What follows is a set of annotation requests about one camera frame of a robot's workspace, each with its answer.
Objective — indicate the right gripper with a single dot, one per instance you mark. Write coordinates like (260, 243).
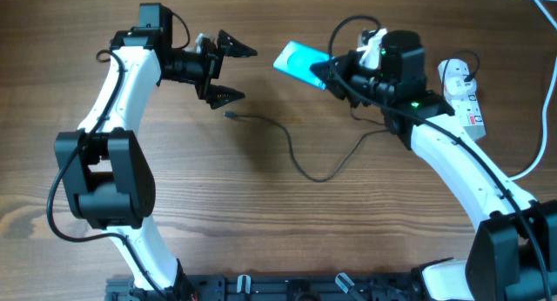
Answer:
(332, 85)

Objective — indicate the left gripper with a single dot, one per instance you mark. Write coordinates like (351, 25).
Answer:
(214, 62)

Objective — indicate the turquoise screen smartphone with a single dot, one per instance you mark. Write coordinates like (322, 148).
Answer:
(296, 59)

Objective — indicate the white power strip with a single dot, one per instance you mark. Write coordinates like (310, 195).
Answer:
(467, 109)

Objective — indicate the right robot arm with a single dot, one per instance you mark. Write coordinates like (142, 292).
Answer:
(513, 256)

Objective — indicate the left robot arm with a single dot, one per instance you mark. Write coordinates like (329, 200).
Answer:
(101, 166)

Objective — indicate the white charger plug adapter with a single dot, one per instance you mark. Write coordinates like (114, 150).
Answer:
(456, 87)

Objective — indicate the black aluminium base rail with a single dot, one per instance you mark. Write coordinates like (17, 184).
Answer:
(388, 287)

